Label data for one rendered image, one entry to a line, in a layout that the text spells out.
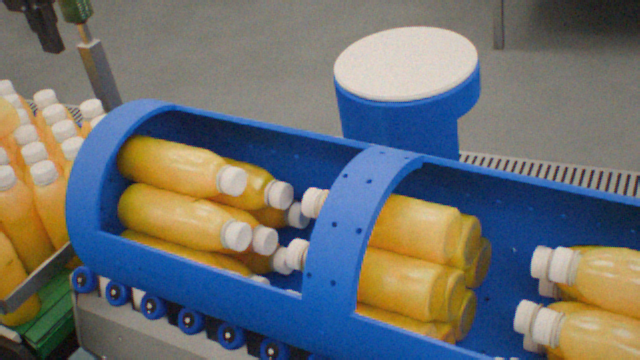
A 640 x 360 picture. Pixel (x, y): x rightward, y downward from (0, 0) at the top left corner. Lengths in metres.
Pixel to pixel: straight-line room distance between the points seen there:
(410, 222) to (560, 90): 2.52
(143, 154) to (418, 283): 0.46
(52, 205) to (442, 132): 0.71
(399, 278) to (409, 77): 0.65
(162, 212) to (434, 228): 0.39
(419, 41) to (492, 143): 1.53
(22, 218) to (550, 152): 2.10
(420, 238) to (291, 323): 0.19
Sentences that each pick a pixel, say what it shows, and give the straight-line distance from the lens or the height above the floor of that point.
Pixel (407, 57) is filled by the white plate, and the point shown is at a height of 1.04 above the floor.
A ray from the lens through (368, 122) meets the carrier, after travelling 1.52.
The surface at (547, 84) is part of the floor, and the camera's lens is 3.48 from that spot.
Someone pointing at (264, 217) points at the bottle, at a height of 1.05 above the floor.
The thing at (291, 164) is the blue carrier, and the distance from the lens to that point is 1.23.
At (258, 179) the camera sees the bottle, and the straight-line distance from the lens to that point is 1.16.
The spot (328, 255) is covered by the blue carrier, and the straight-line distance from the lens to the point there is 0.92.
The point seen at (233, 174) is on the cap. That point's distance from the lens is 1.10.
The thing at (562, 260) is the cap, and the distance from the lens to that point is 0.92.
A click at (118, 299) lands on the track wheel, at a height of 0.96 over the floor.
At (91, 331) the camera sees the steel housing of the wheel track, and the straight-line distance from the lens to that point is 1.41.
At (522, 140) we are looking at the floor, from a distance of 3.14.
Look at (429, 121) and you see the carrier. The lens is 1.50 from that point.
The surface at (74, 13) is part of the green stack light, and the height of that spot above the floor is 1.18.
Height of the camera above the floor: 1.80
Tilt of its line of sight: 36 degrees down
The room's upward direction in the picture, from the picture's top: 11 degrees counter-clockwise
